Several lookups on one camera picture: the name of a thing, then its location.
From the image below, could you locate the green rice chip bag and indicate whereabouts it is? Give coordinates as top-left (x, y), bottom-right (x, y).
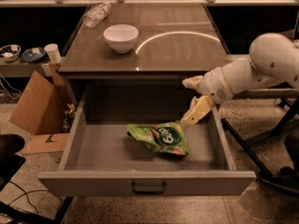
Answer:
top-left (127, 120), bottom-right (190, 156)

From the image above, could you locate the white ceramic bowl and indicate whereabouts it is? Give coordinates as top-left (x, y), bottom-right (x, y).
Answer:
top-left (104, 24), bottom-right (139, 53)

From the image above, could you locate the open grey top drawer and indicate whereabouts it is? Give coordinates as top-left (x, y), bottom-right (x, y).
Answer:
top-left (37, 81), bottom-right (257, 198)

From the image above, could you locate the brown cardboard box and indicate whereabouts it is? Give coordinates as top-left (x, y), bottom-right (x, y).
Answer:
top-left (9, 63), bottom-right (72, 134)

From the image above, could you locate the grey cabinet with top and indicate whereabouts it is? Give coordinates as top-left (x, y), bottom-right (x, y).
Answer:
top-left (58, 2), bottom-right (233, 110)

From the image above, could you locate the clear plastic water bottle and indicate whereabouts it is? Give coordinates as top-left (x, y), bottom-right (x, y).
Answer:
top-left (83, 2), bottom-right (111, 28)

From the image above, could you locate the black chair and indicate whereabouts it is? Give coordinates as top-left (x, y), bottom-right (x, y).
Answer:
top-left (0, 134), bottom-right (25, 190)

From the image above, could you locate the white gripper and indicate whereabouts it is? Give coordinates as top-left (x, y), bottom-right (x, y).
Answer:
top-left (180, 67), bottom-right (234, 128)

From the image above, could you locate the black floor cable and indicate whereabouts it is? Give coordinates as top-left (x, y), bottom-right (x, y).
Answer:
top-left (0, 180), bottom-right (64, 217)

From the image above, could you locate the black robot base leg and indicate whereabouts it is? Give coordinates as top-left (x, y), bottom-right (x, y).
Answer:
top-left (221, 98), bottom-right (299, 197)

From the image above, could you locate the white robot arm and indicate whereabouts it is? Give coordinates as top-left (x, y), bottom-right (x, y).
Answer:
top-left (180, 33), bottom-right (299, 127)

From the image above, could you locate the blue patterned bowl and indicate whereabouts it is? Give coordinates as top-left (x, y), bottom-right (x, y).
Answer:
top-left (21, 47), bottom-right (46, 63)

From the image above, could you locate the blue white bowl left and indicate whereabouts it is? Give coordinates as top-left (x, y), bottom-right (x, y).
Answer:
top-left (0, 45), bottom-right (21, 63)

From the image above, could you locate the black drawer handle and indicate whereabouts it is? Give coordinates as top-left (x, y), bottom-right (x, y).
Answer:
top-left (131, 182), bottom-right (166, 195)

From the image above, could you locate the white paper cup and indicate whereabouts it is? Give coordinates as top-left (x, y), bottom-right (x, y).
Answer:
top-left (44, 44), bottom-right (62, 63)

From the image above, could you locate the flat cardboard piece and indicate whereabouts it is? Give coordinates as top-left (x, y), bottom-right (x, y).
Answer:
top-left (22, 133), bottom-right (68, 155)

